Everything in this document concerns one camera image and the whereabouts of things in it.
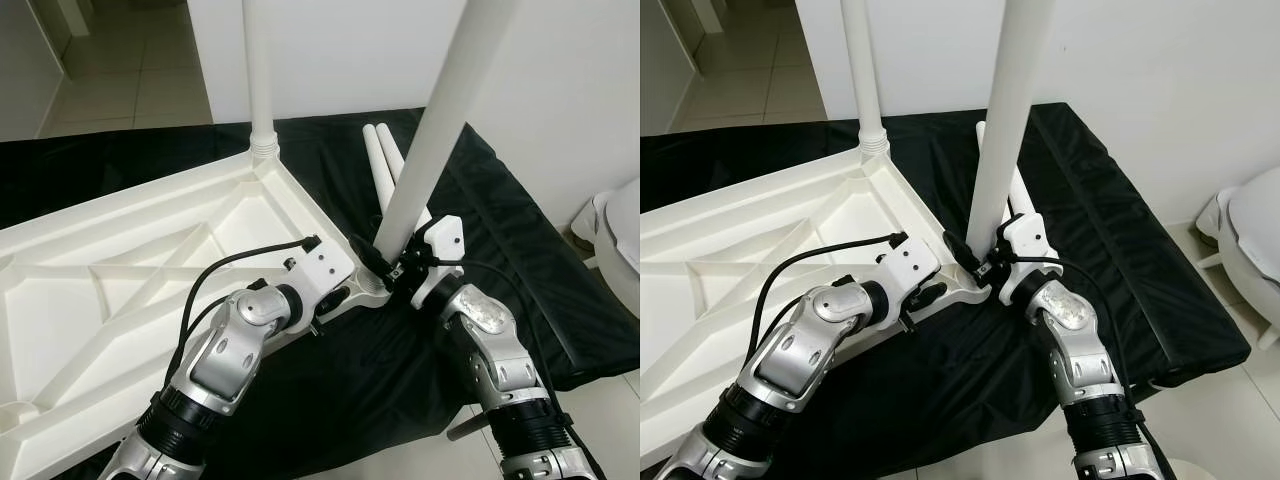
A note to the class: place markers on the black-legged table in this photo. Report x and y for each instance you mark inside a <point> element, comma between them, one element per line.
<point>468,423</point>

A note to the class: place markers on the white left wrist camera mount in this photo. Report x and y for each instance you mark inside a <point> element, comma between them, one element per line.
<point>325,265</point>
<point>910,262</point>

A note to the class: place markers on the white plastic children table top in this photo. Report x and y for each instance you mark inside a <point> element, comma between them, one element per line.
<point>100,300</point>
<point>740,300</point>

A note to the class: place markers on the white plastic table leg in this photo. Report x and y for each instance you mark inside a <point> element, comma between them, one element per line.
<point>390,145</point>
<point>862,70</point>
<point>1022,195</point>
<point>982,135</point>
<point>1010,110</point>
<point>260,70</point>
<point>372,150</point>
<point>440,110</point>

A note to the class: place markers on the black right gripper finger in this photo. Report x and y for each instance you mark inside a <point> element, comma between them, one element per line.
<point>370,260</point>
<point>962,256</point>

